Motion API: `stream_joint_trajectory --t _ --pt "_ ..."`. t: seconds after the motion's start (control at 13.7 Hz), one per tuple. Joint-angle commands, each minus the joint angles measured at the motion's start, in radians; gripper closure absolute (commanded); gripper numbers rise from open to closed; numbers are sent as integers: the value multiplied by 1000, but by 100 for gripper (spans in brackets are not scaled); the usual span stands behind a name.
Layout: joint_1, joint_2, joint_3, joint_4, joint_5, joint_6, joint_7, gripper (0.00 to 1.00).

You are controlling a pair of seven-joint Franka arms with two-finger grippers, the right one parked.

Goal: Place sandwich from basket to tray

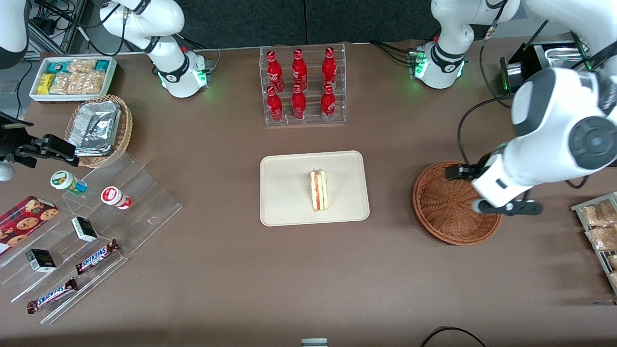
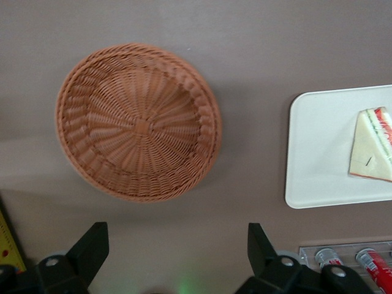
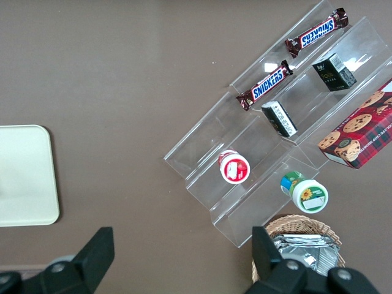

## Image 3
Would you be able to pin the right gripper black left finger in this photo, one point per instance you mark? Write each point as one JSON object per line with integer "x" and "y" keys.
{"x": 88, "y": 260}

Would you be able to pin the green lidded yogurt cup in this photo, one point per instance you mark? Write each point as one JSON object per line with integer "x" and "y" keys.
{"x": 307, "y": 196}

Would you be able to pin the red lidded yogurt cup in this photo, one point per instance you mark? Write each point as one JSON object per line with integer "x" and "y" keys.
{"x": 234, "y": 168}

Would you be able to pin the Snickers chocolate bar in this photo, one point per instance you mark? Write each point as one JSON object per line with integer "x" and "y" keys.
{"x": 317, "y": 32}
{"x": 266, "y": 84}

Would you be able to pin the clear acrylic stepped stand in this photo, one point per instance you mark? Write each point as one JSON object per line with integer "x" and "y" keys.
{"x": 232, "y": 137}

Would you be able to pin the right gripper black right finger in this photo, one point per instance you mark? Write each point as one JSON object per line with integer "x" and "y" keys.
{"x": 269, "y": 254}

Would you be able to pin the cream plastic tray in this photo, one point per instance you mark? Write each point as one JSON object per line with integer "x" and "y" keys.
{"x": 27, "y": 177}

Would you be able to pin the silver foil tray stack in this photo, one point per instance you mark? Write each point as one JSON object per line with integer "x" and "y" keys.
{"x": 309, "y": 254}

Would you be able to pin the light tan wicker basket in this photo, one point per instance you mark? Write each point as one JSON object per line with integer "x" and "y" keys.
{"x": 306, "y": 222}

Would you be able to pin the small black carton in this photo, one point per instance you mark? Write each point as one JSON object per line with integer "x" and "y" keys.
{"x": 280, "y": 119}
{"x": 332, "y": 73}

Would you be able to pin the red plaid cookie box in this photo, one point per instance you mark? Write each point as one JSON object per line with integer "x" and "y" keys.
{"x": 361, "y": 134}

